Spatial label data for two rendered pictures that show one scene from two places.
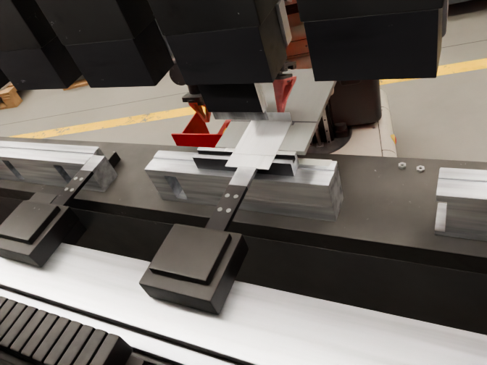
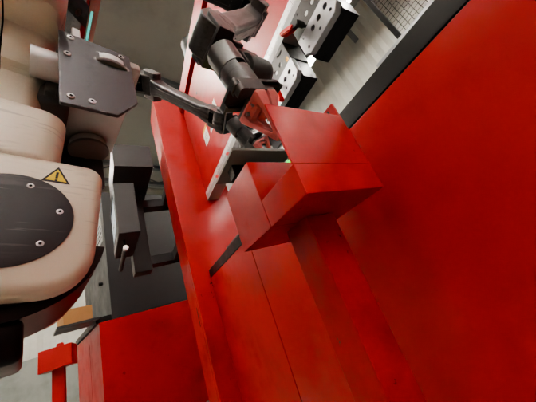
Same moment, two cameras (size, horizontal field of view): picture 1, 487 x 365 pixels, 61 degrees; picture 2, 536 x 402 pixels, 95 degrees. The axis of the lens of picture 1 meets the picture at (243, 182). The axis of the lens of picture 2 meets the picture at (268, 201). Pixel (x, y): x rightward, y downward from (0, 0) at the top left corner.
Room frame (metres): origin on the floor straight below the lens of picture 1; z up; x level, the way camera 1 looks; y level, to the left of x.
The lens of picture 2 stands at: (1.41, 0.08, 0.56)
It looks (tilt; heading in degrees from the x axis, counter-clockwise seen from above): 22 degrees up; 197
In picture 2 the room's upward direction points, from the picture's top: 21 degrees counter-clockwise
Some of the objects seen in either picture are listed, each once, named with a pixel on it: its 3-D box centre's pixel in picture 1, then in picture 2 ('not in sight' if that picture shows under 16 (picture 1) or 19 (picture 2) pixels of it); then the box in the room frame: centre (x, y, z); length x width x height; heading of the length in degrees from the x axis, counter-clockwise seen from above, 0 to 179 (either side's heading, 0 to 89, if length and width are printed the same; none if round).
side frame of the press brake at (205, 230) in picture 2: not in sight; (238, 228); (-0.15, -0.70, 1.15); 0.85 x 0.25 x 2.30; 142
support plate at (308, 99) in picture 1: (280, 106); (258, 166); (0.70, -0.13, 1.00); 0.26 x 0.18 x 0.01; 142
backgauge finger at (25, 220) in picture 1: (58, 199); not in sight; (0.67, 0.34, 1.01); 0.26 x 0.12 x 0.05; 142
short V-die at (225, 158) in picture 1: (243, 160); not in sight; (0.60, -0.02, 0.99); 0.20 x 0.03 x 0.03; 52
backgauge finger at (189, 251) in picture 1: (215, 222); not in sight; (0.45, 0.06, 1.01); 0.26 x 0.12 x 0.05; 142
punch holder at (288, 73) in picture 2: (111, 27); (289, 78); (0.69, 0.10, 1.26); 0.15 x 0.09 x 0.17; 52
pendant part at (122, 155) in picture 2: not in sight; (135, 211); (0.18, -1.31, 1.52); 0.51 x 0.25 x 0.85; 57
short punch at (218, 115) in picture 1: (232, 95); (280, 139); (0.58, -0.03, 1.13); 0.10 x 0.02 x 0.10; 52
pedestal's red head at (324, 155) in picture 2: (222, 140); (289, 177); (1.01, 0.01, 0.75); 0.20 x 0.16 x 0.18; 54
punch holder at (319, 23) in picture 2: (29, 37); (321, 20); (0.81, 0.26, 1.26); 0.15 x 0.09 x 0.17; 52
